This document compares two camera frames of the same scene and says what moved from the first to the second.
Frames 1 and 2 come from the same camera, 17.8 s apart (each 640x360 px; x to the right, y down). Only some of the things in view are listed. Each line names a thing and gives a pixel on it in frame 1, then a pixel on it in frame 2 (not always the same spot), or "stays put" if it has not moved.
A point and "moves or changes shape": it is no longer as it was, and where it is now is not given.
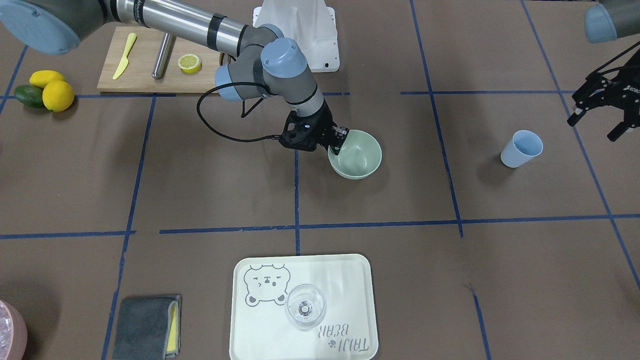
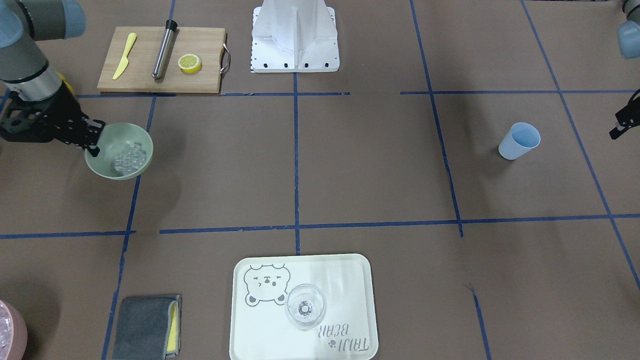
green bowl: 359,156 → 125,149
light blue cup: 523,146 moves or changes shape
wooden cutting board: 129,64 stays put
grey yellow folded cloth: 148,328 stays put
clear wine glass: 305,306 stays put
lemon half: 189,63 stays put
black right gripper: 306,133 → 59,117
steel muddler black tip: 168,43 stays put
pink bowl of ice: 13,332 stays put
